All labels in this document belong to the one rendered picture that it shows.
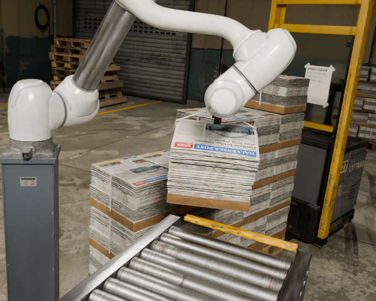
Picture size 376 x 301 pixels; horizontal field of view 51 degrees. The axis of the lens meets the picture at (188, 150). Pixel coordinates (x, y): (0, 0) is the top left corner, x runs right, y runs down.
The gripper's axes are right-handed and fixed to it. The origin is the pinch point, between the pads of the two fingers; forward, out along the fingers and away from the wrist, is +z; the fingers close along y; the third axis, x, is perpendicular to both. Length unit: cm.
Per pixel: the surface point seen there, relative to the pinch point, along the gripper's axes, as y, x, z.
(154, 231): 51, -17, -10
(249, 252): 51, 16, -17
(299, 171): 62, 78, 177
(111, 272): 53, -26, -37
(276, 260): 51, 25, -20
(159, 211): 60, -21, 37
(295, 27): -49, 54, 168
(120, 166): 44, -43, 48
